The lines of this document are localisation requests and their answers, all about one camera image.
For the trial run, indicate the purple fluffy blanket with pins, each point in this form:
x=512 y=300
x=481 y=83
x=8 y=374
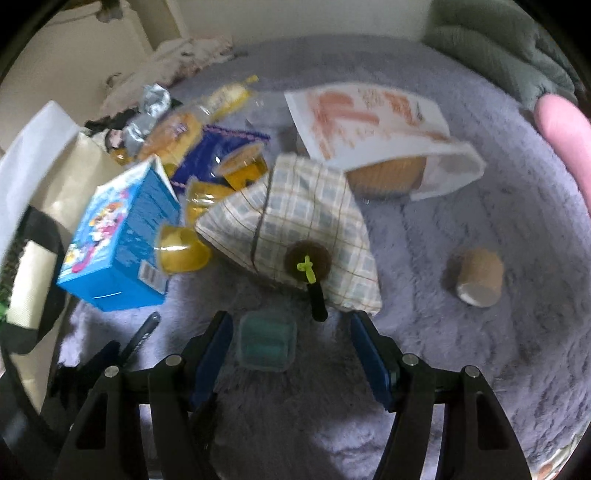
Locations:
x=461 y=207

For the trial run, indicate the beige paper bag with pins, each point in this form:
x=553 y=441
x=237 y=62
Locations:
x=69 y=184

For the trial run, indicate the yellow packaged cake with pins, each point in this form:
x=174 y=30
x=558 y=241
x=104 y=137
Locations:
x=228 y=98

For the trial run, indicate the green quilt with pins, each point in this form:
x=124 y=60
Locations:
x=489 y=41

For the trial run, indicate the cardboard tube roll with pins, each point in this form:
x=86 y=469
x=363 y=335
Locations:
x=480 y=277

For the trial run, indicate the small green plastic box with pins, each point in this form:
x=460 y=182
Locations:
x=267 y=344

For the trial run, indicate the floral cloth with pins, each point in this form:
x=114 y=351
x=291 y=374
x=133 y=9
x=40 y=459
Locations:
x=184 y=55

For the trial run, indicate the plaid cloth pouch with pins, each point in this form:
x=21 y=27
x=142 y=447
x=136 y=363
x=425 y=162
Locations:
x=300 y=207

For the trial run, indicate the brown pompom green sprout clip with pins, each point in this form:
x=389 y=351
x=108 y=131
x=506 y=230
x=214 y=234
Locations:
x=318 y=258

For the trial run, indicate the blue cartoon print carton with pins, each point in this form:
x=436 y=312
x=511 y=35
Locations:
x=120 y=230

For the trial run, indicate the white orange print paper bag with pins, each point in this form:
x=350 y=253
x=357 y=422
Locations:
x=360 y=120

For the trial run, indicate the purple snack packet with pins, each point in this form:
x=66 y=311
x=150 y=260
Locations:
x=203 y=154

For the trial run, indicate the black and white bag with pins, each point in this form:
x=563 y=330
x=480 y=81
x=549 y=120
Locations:
x=32 y=277

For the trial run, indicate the orange bread packet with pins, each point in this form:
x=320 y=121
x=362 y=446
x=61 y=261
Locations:
x=171 y=134

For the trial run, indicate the yellow jelly cup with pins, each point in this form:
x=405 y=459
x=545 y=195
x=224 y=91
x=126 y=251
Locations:
x=244 y=168
x=182 y=251
x=203 y=198

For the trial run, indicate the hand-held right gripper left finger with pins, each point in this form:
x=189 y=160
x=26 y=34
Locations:
x=213 y=360

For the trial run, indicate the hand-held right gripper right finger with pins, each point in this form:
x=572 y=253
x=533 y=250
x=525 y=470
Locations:
x=371 y=364

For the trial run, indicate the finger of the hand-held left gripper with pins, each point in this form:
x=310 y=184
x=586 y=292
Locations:
x=102 y=357
x=141 y=334

